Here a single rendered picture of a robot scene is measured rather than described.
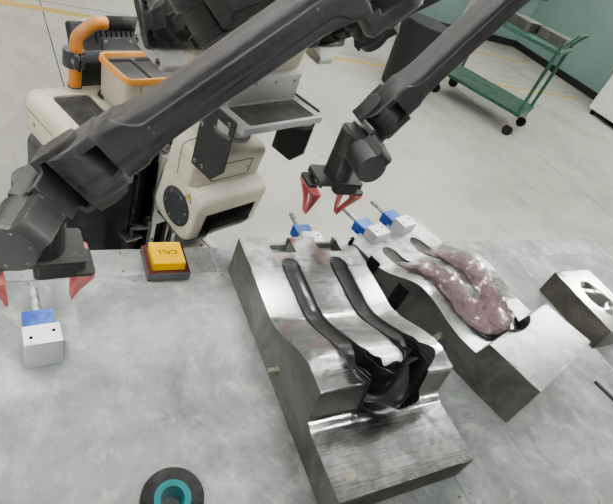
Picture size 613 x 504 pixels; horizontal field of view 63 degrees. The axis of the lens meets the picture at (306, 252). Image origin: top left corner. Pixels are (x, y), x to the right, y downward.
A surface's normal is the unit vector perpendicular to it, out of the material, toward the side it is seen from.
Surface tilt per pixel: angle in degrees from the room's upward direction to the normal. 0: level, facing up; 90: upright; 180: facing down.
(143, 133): 82
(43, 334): 0
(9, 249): 90
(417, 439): 0
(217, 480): 0
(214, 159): 90
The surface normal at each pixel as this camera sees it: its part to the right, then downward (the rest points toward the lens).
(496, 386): -0.72, 0.23
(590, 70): -0.84, 0.07
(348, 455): 0.32, -0.72
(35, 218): 0.87, -0.36
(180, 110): 0.22, 0.58
